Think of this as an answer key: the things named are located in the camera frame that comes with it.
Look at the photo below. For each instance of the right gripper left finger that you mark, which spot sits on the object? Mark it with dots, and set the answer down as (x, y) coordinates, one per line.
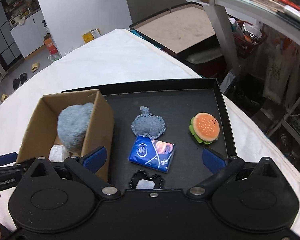
(94, 160)

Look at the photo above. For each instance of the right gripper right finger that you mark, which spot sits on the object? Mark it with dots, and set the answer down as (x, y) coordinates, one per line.
(213, 161)

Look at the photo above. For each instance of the white paper ball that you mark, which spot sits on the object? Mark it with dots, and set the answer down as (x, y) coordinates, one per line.
(58, 153)

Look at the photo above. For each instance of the plush hamburger toy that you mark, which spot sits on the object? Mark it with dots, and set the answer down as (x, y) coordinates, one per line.
(205, 128)

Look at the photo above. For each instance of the fluffy grey-blue plush pillow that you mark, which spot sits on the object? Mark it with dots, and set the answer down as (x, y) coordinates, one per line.
(72, 125)

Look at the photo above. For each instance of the black stitched heart pouch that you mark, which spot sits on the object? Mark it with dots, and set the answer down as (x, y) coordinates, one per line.
(140, 180)

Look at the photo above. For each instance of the blue tissue packet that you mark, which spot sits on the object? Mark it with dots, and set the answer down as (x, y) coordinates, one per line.
(152, 153)

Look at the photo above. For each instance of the brown cardboard box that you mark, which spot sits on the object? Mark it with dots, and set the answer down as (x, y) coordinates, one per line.
(41, 132)

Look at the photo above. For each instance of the denim heart pouch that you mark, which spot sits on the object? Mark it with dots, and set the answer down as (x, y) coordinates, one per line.
(148, 125)

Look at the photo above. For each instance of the black shallow tray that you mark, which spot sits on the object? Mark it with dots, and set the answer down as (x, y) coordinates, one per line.
(176, 101)

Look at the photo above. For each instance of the black slipper left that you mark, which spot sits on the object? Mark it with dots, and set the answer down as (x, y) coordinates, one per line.
(16, 83)

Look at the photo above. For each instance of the black slipper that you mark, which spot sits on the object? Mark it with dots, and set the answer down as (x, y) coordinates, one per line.
(23, 78)
(16, 83)

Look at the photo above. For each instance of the black slipper right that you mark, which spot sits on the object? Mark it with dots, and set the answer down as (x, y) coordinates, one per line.
(23, 78)

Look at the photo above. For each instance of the white bed cover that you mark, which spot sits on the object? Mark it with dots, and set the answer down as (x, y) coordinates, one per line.
(119, 57)

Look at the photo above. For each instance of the yellow slipper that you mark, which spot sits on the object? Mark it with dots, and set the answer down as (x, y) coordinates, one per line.
(35, 67)

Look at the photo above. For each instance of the green plastic bag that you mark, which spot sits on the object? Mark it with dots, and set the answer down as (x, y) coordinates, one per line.
(54, 57)

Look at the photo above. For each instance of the beige tote bag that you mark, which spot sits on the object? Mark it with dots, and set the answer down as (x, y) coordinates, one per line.
(285, 58)

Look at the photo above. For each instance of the yellow cardboard box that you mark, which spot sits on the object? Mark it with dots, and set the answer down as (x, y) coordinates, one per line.
(91, 35)

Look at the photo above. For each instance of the orange cardboard box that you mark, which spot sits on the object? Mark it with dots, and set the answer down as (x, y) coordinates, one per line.
(50, 45)

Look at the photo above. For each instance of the red basket with clutter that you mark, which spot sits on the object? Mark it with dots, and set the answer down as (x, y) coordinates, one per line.
(248, 37)

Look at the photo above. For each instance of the white kitchen cabinet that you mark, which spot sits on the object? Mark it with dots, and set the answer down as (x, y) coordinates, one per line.
(30, 36)

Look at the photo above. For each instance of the black framed brown board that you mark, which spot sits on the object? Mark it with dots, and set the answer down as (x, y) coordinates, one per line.
(176, 29)

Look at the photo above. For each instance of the grey metal table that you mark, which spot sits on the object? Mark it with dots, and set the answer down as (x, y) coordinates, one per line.
(264, 11)

